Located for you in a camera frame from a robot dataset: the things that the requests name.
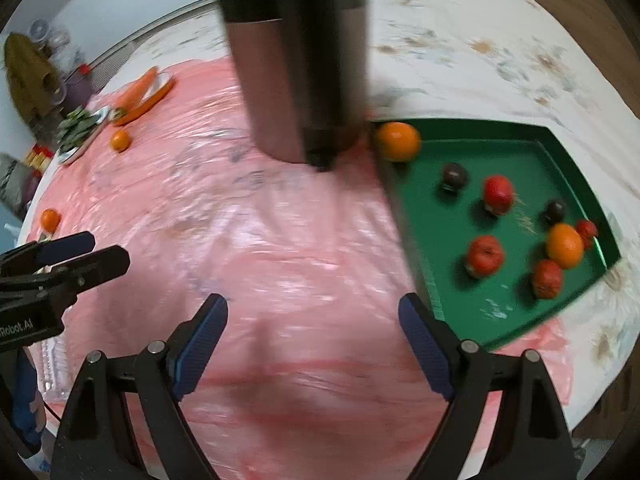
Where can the large orange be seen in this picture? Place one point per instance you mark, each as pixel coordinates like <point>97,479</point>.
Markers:
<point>397,141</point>
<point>564,245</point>

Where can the dark plum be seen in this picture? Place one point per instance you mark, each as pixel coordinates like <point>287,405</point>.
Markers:
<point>555,210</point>
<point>455,176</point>

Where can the white plate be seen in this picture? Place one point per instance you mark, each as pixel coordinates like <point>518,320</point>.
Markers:
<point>75,153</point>

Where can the brown jacket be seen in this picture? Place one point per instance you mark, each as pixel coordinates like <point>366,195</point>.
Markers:
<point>25,75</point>

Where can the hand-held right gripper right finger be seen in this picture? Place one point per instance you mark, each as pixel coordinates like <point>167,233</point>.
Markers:
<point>425,345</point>

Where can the red and yellow boxes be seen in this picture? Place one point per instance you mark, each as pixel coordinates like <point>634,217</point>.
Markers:
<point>39,156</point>

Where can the grey bag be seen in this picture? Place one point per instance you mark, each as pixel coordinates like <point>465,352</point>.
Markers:
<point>12,180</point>

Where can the purple container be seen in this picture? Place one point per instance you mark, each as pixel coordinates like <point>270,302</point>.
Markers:
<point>79,90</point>

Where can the red apple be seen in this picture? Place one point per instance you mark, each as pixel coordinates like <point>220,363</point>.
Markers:
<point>546,278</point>
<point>498,194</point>
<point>485,255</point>

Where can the green tray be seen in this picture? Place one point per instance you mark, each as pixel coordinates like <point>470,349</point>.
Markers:
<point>450,230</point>

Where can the brown wooden board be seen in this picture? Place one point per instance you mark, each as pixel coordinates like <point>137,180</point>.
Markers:
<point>600,35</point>

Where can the floral blanket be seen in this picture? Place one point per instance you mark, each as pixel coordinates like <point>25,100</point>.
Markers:
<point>475,60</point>

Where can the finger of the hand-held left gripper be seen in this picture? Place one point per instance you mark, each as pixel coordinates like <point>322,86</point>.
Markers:
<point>65,246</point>
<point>100,265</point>

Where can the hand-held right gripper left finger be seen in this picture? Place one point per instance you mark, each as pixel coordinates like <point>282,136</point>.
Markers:
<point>200,345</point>

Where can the carrot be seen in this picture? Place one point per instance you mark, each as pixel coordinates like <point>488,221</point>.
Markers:
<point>145,106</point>
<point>140,91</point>

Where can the person's left hand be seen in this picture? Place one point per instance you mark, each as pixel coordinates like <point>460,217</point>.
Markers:
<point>38,407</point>

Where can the pink plastic tablecloth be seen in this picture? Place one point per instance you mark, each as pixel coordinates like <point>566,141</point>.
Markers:
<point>275,260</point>

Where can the small orange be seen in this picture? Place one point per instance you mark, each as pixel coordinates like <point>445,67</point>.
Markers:
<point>120,140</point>
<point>50,218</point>

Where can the clear plastic tray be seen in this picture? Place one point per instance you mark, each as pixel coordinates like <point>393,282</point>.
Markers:
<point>52,365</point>

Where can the small red fruit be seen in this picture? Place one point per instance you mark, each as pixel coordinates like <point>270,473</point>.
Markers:
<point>586,229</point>

